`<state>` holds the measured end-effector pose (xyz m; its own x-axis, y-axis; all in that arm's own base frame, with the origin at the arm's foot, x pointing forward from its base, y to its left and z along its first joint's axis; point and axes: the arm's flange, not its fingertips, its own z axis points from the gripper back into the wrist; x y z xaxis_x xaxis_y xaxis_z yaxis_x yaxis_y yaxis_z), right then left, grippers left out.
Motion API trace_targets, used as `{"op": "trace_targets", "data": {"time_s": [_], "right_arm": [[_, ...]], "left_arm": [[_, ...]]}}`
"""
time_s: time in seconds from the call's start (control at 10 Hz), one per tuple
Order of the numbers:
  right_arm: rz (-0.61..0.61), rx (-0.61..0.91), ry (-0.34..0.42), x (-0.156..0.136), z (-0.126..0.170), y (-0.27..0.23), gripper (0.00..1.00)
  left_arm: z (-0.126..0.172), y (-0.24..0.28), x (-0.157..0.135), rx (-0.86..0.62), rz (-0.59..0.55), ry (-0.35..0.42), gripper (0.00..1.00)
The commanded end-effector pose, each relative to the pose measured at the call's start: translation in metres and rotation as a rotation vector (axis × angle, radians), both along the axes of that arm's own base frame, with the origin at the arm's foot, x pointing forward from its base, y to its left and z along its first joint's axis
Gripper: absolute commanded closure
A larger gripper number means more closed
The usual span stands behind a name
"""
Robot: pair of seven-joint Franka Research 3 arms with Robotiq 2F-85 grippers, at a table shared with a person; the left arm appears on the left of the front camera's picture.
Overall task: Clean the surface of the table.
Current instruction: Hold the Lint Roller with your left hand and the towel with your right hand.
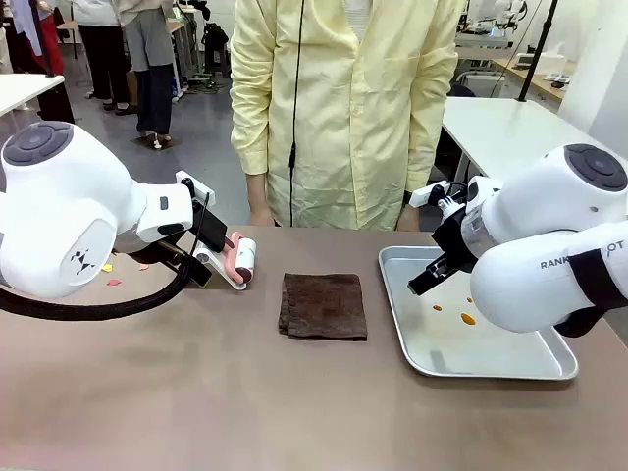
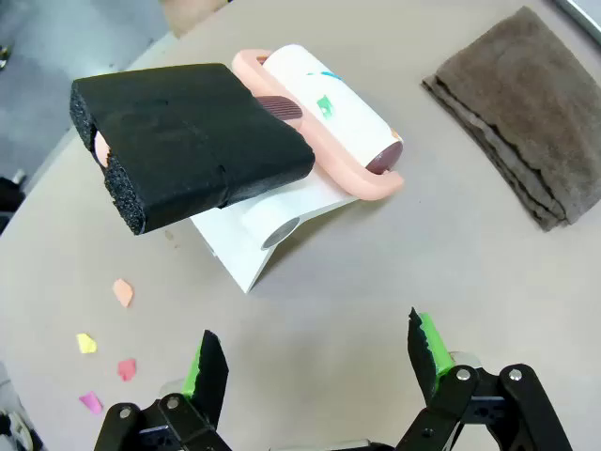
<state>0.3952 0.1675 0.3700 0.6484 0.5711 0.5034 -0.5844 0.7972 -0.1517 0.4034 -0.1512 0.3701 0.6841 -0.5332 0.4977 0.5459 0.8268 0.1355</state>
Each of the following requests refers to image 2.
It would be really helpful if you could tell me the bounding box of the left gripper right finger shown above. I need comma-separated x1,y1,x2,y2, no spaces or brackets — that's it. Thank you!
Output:
407,307,575,451

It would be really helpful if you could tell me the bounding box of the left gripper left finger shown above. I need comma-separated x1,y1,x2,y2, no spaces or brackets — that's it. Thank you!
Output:
93,329,231,451

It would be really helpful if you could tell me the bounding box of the pink lint roller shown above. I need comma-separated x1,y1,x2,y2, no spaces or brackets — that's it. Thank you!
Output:
69,43,406,236

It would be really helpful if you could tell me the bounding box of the brown towel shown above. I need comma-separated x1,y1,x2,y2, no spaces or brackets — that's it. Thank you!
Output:
421,5,601,232

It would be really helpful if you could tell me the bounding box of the orange paper scrap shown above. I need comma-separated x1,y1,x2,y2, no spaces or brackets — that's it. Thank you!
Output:
112,278,135,309

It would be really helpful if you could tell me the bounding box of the pink paper scrap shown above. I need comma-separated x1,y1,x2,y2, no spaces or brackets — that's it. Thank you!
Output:
78,390,103,415

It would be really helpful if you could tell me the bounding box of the white folded stand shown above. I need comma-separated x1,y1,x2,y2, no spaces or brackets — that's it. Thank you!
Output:
190,162,362,295

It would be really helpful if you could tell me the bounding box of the black bag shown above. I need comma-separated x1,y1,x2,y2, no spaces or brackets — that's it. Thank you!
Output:
0,174,25,234

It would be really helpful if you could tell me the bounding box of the silver metal tray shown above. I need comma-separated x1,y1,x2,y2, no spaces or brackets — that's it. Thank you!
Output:
553,0,601,37

